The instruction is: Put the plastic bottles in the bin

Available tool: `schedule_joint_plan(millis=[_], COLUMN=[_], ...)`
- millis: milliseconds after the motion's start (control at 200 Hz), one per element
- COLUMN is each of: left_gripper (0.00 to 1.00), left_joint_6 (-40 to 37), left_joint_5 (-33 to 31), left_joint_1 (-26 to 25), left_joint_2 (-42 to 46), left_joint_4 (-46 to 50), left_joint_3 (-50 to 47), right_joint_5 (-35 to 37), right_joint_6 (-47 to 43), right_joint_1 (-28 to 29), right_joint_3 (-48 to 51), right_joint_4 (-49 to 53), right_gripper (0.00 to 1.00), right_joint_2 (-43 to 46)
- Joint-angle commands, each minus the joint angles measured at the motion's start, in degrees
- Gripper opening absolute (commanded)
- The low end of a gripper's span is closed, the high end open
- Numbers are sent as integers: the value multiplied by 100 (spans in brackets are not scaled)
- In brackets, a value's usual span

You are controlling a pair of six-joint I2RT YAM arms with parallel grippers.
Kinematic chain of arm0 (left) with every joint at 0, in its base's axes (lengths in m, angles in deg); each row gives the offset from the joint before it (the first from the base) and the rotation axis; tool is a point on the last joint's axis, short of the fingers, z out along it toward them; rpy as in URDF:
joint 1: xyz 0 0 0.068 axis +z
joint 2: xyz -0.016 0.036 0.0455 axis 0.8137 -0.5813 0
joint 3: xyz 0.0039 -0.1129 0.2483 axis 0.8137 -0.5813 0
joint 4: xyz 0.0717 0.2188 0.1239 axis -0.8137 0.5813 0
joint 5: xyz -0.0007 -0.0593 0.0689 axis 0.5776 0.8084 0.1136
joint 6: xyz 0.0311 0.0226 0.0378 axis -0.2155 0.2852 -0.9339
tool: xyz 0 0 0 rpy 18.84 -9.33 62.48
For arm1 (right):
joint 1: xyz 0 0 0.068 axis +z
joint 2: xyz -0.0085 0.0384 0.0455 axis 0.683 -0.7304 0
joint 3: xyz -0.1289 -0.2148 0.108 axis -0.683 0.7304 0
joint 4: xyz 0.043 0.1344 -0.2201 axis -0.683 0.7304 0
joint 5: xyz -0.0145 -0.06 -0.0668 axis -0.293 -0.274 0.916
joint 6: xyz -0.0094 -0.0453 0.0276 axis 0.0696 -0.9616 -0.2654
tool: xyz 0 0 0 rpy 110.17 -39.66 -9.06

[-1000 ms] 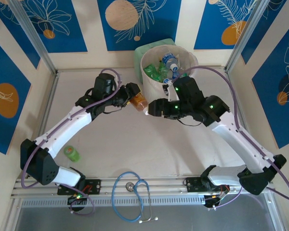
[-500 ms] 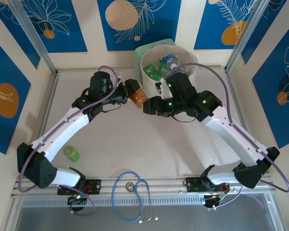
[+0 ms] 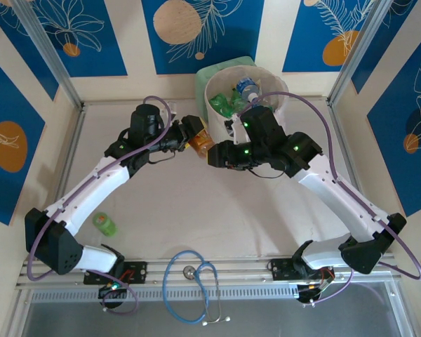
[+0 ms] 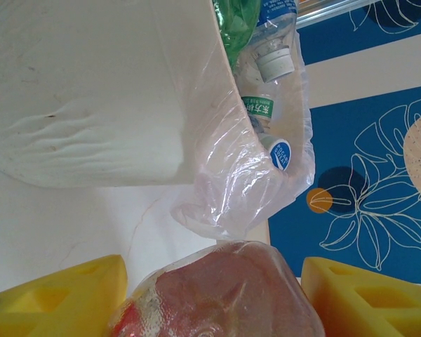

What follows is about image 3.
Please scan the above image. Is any aluminium frame post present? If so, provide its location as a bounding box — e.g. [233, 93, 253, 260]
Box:
[328, 0, 408, 105]
[12, 0, 83, 108]

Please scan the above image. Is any black controller board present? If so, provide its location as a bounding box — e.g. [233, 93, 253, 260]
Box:
[98, 283, 127, 310]
[296, 283, 326, 307]

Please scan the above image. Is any cream waste bin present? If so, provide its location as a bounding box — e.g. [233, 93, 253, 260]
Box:
[203, 66, 290, 145]

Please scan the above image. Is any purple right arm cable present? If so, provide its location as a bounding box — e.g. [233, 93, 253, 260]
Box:
[236, 91, 421, 305]

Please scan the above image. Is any slotted grey cable duct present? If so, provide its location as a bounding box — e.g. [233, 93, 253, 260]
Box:
[29, 284, 301, 303]

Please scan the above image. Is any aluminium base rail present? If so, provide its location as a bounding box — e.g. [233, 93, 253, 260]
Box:
[15, 258, 401, 292]

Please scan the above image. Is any aluminium table side rail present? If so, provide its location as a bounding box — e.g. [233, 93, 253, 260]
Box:
[326, 99, 377, 254]
[38, 103, 88, 260]

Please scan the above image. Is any clear pink bin liner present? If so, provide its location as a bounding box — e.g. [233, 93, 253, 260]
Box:
[272, 75, 291, 129]

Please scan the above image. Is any red-label amber drink bottle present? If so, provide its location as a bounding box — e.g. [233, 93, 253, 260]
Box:
[190, 129, 214, 159]

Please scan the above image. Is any small green bottle orange cap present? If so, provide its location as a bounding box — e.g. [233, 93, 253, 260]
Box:
[92, 211, 119, 236]

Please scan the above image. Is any green plastic bottle yellow cap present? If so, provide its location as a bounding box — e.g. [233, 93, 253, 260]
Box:
[209, 91, 232, 117]
[229, 89, 248, 115]

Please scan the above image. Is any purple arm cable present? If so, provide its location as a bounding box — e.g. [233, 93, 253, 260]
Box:
[27, 95, 175, 315]
[236, 91, 421, 305]

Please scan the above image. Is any light green plastic box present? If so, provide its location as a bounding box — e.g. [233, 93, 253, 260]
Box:
[195, 55, 257, 117]

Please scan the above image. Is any blue stethoscope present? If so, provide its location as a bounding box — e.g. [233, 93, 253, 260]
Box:
[161, 249, 232, 324]

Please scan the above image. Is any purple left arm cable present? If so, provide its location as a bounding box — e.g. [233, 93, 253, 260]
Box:
[27, 95, 175, 315]

